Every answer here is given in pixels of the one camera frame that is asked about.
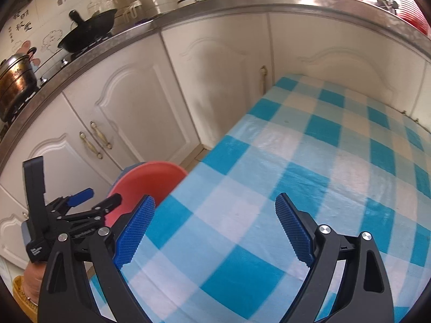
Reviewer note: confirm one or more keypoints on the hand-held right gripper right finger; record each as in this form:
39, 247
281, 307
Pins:
293, 232

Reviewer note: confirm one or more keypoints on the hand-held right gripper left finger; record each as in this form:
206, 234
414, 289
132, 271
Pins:
134, 232

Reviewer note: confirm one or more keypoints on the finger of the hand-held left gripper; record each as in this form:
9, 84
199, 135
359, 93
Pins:
80, 195
107, 203

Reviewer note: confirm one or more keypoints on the red plastic basin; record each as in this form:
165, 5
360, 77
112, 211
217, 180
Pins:
148, 178

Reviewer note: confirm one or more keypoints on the person's left hand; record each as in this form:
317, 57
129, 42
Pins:
33, 279

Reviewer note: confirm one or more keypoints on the blue plastic basin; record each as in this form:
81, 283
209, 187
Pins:
125, 172

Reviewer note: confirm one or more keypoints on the blue checkered tablecloth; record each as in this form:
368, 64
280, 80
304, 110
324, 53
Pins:
286, 158

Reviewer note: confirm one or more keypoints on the yellow woven basket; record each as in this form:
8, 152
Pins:
20, 292

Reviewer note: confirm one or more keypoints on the white kitchen cabinet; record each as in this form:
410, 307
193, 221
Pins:
134, 107

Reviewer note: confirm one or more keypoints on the copper cooking pot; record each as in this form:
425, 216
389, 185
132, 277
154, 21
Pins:
16, 80

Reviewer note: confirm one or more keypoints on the gas stove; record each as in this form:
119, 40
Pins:
67, 62

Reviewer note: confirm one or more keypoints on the black wok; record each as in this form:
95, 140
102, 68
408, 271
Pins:
91, 30

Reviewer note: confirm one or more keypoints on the steel kitchen countertop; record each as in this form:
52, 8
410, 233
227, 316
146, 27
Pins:
235, 5

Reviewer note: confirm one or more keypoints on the steel faucet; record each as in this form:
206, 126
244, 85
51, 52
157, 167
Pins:
385, 1

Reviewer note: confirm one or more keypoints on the red mesh basket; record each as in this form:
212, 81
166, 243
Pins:
412, 6

